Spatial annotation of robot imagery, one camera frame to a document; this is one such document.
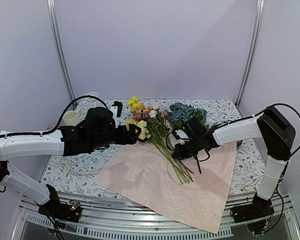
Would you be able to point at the pink wrapping paper sheet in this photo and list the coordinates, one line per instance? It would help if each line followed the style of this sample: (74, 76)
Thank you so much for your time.
(142, 174)

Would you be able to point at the pink patterned ball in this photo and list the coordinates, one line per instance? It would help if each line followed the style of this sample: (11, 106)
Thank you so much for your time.
(50, 127)

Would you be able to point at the cream ceramic mug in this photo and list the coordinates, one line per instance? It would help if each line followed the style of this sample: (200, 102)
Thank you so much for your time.
(71, 118)

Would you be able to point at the cream printed ribbon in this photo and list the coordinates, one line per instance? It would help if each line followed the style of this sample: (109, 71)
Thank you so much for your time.
(66, 166)

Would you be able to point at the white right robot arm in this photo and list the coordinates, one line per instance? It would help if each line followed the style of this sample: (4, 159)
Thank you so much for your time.
(272, 132)

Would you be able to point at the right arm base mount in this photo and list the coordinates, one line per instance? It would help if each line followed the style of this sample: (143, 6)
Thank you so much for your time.
(258, 208)

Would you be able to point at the left aluminium frame post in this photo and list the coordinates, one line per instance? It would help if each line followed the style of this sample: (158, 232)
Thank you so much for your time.
(51, 7)

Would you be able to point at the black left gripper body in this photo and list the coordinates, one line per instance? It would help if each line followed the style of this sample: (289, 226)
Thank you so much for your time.
(103, 140)

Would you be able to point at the white ribbed ceramic vase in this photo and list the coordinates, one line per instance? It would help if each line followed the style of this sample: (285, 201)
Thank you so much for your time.
(92, 102)

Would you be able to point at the floral patterned tablecloth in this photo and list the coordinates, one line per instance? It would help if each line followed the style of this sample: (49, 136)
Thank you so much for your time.
(247, 173)

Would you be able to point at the right aluminium frame post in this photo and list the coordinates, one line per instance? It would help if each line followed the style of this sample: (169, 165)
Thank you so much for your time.
(251, 52)

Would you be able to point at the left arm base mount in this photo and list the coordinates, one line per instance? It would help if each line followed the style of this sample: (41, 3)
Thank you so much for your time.
(70, 211)

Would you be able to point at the aluminium front rail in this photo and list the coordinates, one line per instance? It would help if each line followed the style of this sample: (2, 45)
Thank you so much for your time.
(122, 219)

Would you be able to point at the aluminium frame post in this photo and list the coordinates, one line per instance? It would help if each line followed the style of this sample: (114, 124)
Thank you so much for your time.
(251, 52)
(51, 7)

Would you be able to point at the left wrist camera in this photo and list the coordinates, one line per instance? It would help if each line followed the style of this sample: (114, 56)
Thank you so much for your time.
(116, 110)

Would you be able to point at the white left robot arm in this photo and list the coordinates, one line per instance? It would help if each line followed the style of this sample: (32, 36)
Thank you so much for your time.
(28, 146)

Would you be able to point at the pink flower bouquet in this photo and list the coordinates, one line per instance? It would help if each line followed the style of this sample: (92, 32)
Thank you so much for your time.
(154, 130)

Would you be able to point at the blue flower bunch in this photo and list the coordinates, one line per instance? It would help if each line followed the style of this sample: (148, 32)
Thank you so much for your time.
(181, 113)

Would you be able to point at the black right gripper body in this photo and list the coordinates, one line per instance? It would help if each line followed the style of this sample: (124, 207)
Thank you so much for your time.
(194, 147)

